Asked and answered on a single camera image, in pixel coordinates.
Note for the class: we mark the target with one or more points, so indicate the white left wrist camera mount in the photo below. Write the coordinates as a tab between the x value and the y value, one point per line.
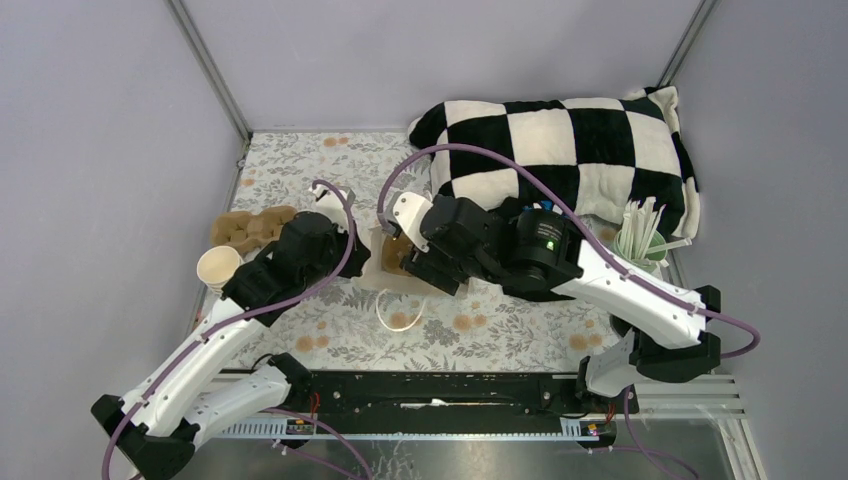
331	205

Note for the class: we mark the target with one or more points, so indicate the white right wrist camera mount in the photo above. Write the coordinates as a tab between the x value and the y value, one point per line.
404	215

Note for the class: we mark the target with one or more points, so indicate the brown cardboard cup carrier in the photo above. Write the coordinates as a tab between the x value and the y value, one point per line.
393	252

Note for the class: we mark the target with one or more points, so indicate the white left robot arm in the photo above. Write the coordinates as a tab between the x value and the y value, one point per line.
160	424

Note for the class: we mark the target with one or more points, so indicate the light blue paper bag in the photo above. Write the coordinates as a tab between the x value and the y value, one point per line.
383	274

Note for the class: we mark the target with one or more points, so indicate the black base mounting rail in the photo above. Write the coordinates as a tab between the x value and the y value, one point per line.
385	403

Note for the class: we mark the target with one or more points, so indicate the stack of black lids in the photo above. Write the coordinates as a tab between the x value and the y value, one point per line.
620	326

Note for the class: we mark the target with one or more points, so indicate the black cloth with daisy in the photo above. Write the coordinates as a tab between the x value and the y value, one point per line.
538	248

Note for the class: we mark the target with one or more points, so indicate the stack of white paper cups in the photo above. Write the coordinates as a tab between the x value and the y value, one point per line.
217	266

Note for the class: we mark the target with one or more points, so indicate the black white checkered pillow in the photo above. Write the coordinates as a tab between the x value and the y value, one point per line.
595	154

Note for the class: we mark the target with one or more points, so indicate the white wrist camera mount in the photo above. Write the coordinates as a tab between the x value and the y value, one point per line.
331	205
404	215

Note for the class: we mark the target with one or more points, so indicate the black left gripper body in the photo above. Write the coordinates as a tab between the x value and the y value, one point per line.
316	271

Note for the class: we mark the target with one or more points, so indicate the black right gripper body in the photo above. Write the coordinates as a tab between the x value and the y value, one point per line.
427	263

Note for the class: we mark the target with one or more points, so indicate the white drinking straws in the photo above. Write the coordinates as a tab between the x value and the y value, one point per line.
640	229

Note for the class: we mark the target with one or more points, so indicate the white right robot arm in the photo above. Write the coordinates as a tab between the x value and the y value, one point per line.
669	341

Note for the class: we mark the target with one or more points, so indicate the pale green plastic cup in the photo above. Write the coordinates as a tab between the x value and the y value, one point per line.
651	262

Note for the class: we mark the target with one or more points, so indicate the floral patterned table mat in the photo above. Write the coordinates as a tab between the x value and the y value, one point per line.
346	327

